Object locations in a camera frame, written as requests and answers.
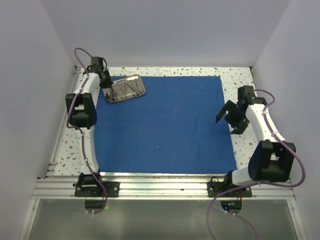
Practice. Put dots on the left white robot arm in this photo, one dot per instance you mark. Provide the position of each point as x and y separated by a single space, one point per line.
82 116

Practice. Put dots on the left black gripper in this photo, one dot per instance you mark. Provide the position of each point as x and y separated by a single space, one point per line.
109 84

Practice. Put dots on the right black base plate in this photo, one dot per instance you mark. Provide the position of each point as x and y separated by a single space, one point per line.
217 186

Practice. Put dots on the blue surgical cloth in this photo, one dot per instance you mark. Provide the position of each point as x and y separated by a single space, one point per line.
172 128

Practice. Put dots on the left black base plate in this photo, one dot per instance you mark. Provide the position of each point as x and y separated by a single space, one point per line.
95 191

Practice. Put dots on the steel forceps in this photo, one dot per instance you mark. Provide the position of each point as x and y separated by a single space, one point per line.
124 88

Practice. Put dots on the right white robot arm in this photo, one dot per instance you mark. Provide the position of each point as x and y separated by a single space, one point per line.
272 158

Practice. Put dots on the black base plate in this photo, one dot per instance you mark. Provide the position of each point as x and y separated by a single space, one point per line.
95 191
217 186

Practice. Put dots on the aluminium front rail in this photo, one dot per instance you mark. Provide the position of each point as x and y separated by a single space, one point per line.
132 187

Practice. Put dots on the steel surgical scissors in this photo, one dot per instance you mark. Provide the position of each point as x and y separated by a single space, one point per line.
134 86

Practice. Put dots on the steel instrument tray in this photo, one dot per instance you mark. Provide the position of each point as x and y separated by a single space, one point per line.
114 94

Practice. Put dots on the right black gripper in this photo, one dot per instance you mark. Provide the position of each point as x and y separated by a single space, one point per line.
238 127

